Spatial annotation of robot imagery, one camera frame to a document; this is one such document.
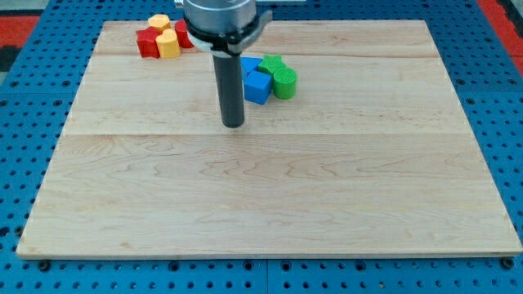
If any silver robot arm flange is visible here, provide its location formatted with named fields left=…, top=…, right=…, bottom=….
left=174, top=0, right=273, bottom=58

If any red block behind arm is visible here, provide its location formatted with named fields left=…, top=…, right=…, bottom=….
left=174, top=19, right=194, bottom=49

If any blue cube block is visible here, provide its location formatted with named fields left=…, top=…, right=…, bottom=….
left=244, top=71, right=272, bottom=105

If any green cylinder block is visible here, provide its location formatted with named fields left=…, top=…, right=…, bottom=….
left=273, top=67, right=297, bottom=100

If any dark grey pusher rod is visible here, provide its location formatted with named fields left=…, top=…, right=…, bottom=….
left=212, top=56, right=244, bottom=128

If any blue triangular block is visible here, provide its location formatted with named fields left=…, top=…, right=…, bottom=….
left=240, top=56, right=262, bottom=80

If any green star block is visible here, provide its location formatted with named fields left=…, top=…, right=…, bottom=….
left=257, top=55, right=286, bottom=75

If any light wooden board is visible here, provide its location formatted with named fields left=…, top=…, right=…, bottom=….
left=16, top=20, right=522, bottom=260

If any yellow heart block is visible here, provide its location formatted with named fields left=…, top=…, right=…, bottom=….
left=155, top=29, right=181, bottom=59

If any red star block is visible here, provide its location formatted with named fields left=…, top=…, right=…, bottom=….
left=136, top=27, right=160, bottom=59

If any yellow hexagon block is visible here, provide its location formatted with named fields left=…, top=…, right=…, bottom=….
left=148, top=14, right=171, bottom=33

